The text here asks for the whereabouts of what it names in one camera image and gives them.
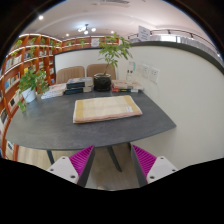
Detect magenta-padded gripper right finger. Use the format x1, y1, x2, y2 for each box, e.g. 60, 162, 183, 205
129, 143, 179, 188

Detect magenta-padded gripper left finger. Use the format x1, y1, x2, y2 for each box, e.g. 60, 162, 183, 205
45, 144, 97, 188

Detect beige striped towel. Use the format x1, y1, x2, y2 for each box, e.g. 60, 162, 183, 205
72, 94, 144, 125

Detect dark metal table leg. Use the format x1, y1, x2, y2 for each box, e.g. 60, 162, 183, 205
45, 149, 56, 165
106, 145, 123, 173

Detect white book stack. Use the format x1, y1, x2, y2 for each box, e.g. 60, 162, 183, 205
40, 82, 68, 100

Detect red spine book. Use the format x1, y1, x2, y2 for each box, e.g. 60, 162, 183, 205
111, 86, 141, 94

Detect beige cover book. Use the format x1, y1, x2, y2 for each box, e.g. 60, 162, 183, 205
111, 79, 144, 91

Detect small tree in black pot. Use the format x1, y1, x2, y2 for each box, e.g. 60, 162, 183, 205
93, 32, 133, 92

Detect tan upholstered chair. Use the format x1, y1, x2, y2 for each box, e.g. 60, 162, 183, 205
55, 65, 86, 84
86, 63, 117, 80

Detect leafy plant in white pot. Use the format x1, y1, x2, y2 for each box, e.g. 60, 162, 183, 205
16, 68, 51, 113

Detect white paper card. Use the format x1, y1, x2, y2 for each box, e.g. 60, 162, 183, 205
125, 61, 137, 81

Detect orange wooden bookshelf unit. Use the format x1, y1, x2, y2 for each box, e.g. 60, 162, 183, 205
0, 32, 120, 163

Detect white sheer curtain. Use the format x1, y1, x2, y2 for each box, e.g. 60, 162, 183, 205
181, 35, 219, 58

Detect white standing sign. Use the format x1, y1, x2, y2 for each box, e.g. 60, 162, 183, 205
137, 25, 152, 42

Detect ceiling chandelier lamp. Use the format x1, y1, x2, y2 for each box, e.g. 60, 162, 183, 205
77, 23, 98, 36

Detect recessed ceiling spot lights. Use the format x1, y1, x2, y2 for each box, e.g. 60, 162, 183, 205
37, 14, 73, 38

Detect ceiling air vent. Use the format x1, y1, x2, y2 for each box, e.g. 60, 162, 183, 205
89, 0, 131, 7

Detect white wall socket panel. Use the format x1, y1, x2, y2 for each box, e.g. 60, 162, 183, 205
141, 64, 150, 79
148, 67, 160, 84

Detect black ceiling track rail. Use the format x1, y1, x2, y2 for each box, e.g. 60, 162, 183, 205
128, 28, 214, 48

